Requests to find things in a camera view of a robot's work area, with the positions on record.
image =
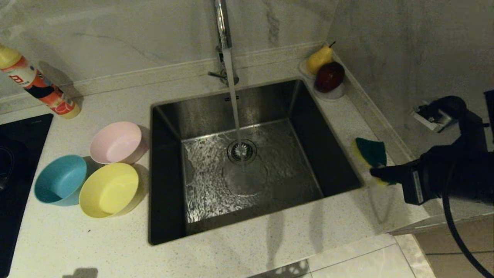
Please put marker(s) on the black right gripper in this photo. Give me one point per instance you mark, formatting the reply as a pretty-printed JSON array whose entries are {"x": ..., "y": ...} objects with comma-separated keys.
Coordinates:
[{"x": 463, "y": 173}]

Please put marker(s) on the green and yellow sponge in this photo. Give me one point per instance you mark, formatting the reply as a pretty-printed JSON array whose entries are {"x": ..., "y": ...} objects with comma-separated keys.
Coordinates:
[{"x": 372, "y": 152}]

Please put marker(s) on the blue plastic bowl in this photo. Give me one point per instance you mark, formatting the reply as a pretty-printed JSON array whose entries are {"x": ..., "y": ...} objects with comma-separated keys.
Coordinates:
[{"x": 61, "y": 179}]

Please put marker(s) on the yellow-capped orange dish soap bottle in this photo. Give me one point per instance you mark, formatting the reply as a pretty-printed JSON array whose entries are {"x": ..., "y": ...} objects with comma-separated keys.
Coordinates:
[{"x": 25, "y": 75}]

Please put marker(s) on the stainless steel sink basin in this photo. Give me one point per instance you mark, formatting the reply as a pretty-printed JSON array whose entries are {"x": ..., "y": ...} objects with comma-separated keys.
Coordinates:
[{"x": 308, "y": 154}]

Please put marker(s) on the small white dish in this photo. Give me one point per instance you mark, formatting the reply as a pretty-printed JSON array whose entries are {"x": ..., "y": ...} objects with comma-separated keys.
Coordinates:
[
  {"x": 332, "y": 95},
  {"x": 302, "y": 69}
]

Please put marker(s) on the dark red apple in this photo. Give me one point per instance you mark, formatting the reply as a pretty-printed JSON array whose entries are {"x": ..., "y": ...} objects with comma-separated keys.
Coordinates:
[{"x": 329, "y": 77}]

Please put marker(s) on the yellow pear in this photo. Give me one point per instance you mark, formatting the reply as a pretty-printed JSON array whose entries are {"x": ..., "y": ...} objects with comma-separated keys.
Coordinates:
[{"x": 318, "y": 60}]

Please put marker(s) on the round metal drain strainer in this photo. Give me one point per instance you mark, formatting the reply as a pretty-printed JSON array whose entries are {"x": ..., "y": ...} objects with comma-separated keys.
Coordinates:
[{"x": 247, "y": 152}]

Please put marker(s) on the running water stream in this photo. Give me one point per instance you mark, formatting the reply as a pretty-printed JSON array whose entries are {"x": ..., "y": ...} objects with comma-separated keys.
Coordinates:
[{"x": 233, "y": 100}]

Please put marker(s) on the chrome faucet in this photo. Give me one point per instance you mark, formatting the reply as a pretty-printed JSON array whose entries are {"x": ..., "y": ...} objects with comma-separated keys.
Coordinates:
[{"x": 222, "y": 23}]

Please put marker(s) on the pink plastic bowl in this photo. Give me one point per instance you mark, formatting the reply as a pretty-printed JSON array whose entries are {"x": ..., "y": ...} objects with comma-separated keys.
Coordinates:
[{"x": 115, "y": 143}]

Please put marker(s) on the yellow plastic bowl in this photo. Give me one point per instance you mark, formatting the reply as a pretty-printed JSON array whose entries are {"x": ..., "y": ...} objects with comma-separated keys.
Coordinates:
[{"x": 110, "y": 189}]

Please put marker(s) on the black induction cooktop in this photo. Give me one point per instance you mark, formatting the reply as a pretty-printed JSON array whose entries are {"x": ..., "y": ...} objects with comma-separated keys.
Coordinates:
[{"x": 19, "y": 162}]

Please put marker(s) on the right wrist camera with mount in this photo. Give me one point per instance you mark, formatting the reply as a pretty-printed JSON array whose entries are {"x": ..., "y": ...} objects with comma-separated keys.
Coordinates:
[{"x": 434, "y": 117}]

